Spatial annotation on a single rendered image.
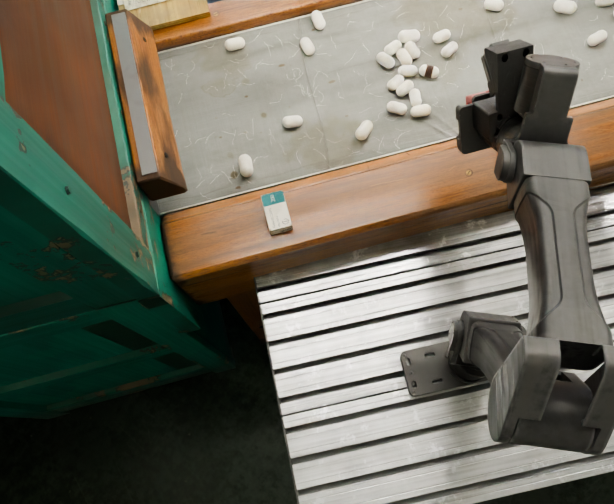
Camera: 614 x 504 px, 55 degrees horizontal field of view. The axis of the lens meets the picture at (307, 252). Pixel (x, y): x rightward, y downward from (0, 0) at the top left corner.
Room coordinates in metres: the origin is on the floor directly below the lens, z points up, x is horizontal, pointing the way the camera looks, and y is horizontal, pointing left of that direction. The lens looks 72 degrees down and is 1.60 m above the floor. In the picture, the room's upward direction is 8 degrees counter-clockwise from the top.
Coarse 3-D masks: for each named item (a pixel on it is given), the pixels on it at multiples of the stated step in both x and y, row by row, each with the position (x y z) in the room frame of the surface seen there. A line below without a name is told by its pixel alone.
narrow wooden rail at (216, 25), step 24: (240, 0) 0.73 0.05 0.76; (264, 0) 0.73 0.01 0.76; (288, 0) 0.72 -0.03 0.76; (312, 0) 0.71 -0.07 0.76; (336, 0) 0.71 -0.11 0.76; (360, 0) 0.72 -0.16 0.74; (192, 24) 0.70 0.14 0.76; (216, 24) 0.69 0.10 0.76; (240, 24) 0.69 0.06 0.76; (264, 24) 0.69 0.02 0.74; (168, 48) 0.67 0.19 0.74
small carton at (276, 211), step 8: (272, 192) 0.36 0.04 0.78; (280, 192) 0.36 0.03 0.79; (264, 200) 0.35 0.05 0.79; (272, 200) 0.35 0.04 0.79; (280, 200) 0.34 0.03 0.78; (264, 208) 0.33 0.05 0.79; (272, 208) 0.33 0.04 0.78; (280, 208) 0.33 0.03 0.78; (272, 216) 0.32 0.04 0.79; (280, 216) 0.32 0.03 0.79; (288, 216) 0.32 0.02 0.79; (272, 224) 0.31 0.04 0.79; (280, 224) 0.31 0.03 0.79; (288, 224) 0.30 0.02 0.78; (272, 232) 0.30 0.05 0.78; (280, 232) 0.30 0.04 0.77
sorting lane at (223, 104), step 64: (384, 0) 0.71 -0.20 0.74; (448, 0) 0.69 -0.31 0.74; (512, 0) 0.67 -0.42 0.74; (576, 0) 0.65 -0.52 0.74; (192, 64) 0.64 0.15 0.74; (256, 64) 0.62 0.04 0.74; (320, 64) 0.60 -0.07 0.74; (448, 64) 0.56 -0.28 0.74; (192, 128) 0.51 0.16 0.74; (256, 128) 0.50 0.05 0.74; (320, 128) 0.48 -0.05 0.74; (384, 128) 0.46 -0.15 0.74; (448, 128) 0.45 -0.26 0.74; (192, 192) 0.40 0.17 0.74
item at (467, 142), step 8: (472, 104) 0.37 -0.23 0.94; (456, 112) 0.37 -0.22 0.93; (464, 112) 0.36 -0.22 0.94; (472, 112) 0.36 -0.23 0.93; (464, 120) 0.36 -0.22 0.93; (472, 120) 0.36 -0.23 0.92; (504, 120) 0.33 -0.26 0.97; (464, 128) 0.35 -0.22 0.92; (472, 128) 0.35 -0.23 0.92; (464, 136) 0.34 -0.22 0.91; (472, 136) 0.34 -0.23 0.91; (480, 136) 0.34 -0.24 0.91; (496, 136) 0.32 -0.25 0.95; (464, 144) 0.34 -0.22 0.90; (472, 144) 0.33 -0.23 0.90; (480, 144) 0.33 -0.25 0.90; (488, 144) 0.32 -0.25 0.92; (464, 152) 0.33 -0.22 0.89
